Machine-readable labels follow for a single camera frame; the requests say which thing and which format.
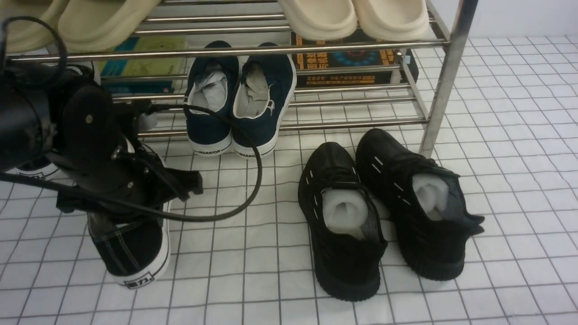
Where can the navy slip-on shoe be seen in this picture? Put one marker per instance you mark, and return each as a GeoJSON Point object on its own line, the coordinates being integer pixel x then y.
{"type": "Point", "coordinates": [209, 96]}
{"type": "Point", "coordinates": [265, 89]}

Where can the green blue book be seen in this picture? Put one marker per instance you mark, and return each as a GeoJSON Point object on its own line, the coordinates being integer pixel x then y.
{"type": "Point", "coordinates": [145, 75]}

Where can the black knit sneaker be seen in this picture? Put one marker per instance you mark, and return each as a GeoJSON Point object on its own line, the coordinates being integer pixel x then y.
{"type": "Point", "coordinates": [345, 229]}
{"type": "Point", "coordinates": [425, 203]}

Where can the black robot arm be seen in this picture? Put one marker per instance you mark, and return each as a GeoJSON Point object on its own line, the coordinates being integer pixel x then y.
{"type": "Point", "coordinates": [63, 132]}

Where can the cream slipper far right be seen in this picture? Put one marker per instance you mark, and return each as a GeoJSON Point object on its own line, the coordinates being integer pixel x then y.
{"type": "Point", "coordinates": [393, 20]}

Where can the black knit sneaker right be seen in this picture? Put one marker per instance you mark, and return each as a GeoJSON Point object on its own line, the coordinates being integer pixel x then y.
{"type": "Point", "coordinates": [425, 203]}

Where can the stainless steel shoe rack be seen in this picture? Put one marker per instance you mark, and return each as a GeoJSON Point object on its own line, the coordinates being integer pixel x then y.
{"type": "Point", "coordinates": [445, 72]}

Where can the navy slip-on shoe right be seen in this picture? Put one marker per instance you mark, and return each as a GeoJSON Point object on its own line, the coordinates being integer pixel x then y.
{"type": "Point", "coordinates": [265, 89]}

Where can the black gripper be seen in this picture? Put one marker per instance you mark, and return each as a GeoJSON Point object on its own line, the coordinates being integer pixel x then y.
{"type": "Point", "coordinates": [96, 145]}

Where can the cream slipper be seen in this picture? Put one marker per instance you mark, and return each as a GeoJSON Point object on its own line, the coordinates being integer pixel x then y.
{"type": "Point", "coordinates": [320, 19]}
{"type": "Point", "coordinates": [393, 20]}

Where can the beige slipper far left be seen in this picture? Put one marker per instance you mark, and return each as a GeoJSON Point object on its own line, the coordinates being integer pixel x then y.
{"type": "Point", "coordinates": [26, 36]}

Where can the black orange book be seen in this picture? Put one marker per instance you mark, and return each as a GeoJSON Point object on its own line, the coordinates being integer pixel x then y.
{"type": "Point", "coordinates": [349, 68]}

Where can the black canvas sneaker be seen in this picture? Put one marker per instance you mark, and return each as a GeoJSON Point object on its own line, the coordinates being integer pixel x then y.
{"type": "Point", "coordinates": [134, 246]}
{"type": "Point", "coordinates": [42, 168]}

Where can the black knit sneaker left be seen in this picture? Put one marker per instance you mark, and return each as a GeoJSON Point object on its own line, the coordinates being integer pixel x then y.
{"type": "Point", "coordinates": [345, 229]}

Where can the beige slipper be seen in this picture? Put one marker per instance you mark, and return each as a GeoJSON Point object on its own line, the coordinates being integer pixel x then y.
{"type": "Point", "coordinates": [26, 36]}
{"type": "Point", "coordinates": [99, 25]}

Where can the navy slip-on shoe left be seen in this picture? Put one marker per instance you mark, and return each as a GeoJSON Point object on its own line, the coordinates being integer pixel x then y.
{"type": "Point", "coordinates": [209, 96]}

